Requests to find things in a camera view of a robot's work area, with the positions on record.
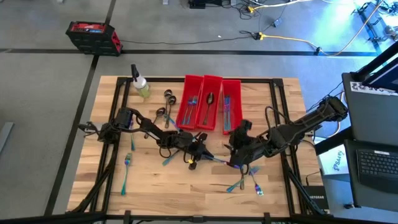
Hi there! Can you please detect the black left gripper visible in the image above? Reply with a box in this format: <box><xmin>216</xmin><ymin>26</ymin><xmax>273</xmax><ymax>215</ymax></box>
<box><xmin>178</xmin><ymin>132</ymin><xmax>215</xmax><ymax>171</ymax></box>

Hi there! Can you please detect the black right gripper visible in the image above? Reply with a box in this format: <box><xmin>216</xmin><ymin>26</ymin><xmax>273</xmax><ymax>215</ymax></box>
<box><xmin>223</xmin><ymin>119</ymin><xmax>266</xmax><ymax>169</ymax></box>

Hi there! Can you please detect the red plastic storage bin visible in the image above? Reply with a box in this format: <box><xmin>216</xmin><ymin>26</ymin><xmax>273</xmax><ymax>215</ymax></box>
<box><xmin>195</xmin><ymin>74</ymin><xmax>223</xmax><ymax>131</ymax></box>
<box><xmin>221</xmin><ymin>79</ymin><xmax>244</xmax><ymax>136</ymax></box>
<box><xmin>175</xmin><ymin>74</ymin><xmax>205</xmax><ymax>131</ymax></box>

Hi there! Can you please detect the spray bottle with black trigger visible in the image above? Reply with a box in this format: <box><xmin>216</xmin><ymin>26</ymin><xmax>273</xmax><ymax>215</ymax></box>
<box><xmin>130</xmin><ymin>63</ymin><xmax>152</xmax><ymax>100</ymax></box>

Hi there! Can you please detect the black network box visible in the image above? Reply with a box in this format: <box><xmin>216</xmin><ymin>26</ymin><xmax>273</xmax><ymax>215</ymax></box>
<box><xmin>303</xmin><ymin>185</ymin><xmax>330</xmax><ymax>211</ymax></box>

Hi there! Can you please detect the white paper sheet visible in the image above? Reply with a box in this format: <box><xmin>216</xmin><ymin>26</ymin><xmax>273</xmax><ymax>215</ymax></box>
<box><xmin>319</xmin><ymin>145</ymin><xmax>346</xmax><ymax>177</ymax></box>

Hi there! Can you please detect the black side desk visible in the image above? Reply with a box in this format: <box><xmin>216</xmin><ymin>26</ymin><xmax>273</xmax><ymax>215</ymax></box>
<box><xmin>341</xmin><ymin>71</ymin><xmax>398</xmax><ymax>213</ymax></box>

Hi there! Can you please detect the black laptop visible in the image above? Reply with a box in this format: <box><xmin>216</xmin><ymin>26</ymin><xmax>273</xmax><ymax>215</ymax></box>
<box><xmin>356</xmin><ymin>148</ymin><xmax>398</xmax><ymax>195</ymax></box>

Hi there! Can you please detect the white printed label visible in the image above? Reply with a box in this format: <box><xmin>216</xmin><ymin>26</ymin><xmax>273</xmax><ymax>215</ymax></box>
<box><xmin>350</xmin><ymin>81</ymin><xmax>398</xmax><ymax>96</ymax></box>

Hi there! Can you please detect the black power strip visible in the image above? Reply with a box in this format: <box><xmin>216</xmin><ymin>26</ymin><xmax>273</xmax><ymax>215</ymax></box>
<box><xmin>188</xmin><ymin>0</ymin><xmax>208</xmax><ymax>9</ymax></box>

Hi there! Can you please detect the red and black toolbox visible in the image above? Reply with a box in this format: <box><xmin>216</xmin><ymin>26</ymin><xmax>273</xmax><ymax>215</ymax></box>
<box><xmin>65</xmin><ymin>21</ymin><xmax>124</xmax><ymax>57</ymax></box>

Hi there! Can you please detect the black floor stand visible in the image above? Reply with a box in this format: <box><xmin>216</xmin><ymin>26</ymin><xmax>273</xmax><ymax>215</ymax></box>
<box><xmin>354</xmin><ymin>0</ymin><xmax>398</xmax><ymax>44</ymax></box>

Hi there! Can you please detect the iridescent blue utensil handle middle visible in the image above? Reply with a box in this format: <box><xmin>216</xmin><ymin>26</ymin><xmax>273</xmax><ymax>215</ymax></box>
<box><xmin>226</xmin><ymin>166</ymin><xmax>262</xmax><ymax>194</ymax></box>

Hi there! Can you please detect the brown left arm cable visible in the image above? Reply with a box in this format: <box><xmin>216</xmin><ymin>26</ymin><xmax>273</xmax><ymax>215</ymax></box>
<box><xmin>158</xmin><ymin>144</ymin><xmax>175</xmax><ymax>159</ymax></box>

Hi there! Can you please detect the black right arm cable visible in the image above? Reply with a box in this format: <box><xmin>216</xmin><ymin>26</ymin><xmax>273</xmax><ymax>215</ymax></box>
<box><xmin>264</xmin><ymin>105</ymin><xmax>293</xmax><ymax>138</ymax></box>

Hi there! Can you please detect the white floor cable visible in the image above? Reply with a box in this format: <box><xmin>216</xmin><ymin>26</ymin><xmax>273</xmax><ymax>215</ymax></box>
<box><xmin>307</xmin><ymin>91</ymin><xmax>346</xmax><ymax>139</ymax></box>

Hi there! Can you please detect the black floor cable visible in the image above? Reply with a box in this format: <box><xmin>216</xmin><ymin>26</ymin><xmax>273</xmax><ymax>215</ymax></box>
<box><xmin>121</xmin><ymin>35</ymin><xmax>261</xmax><ymax>45</ymax></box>

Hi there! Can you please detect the yellow extension cord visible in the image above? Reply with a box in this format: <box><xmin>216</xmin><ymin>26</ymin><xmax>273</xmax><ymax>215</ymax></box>
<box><xmin>256</xmin><ymin>0</ymin><xmax>386</xmax><ymax>57</ymax></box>

